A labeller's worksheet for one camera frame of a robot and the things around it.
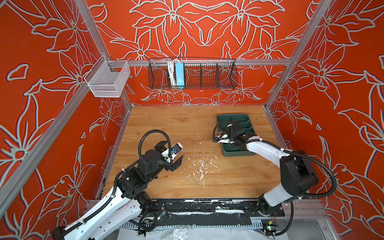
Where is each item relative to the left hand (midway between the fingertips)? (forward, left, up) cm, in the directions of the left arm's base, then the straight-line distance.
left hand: (173, 146), depth 69 cm
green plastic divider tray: (+8, -30, -15) cm, 35 cm away
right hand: (+20, -30, -14) cm, 39 cm away
